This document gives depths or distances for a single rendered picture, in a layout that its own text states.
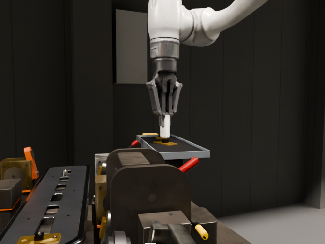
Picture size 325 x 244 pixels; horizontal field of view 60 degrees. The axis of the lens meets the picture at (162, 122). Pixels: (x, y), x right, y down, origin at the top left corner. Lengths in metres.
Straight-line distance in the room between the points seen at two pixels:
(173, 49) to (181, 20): 0.09
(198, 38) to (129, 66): 1.63
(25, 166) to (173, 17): 0.79
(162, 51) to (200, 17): 0.18
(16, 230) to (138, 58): 2.03
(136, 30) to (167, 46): 1.77
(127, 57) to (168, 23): 1.71
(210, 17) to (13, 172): 0.91
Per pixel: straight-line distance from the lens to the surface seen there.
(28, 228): 0.76
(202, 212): 0.57
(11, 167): 1.24
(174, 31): 0.86
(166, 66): 0.84
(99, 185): 0.77
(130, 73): 2.53
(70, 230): 0.72
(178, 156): 0.71
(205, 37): 0.95
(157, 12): 0.86
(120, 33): 2.56
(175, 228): 0.19
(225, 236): 1.37
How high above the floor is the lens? 1.29
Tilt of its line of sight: 4 degrees down
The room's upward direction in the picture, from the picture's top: straight up
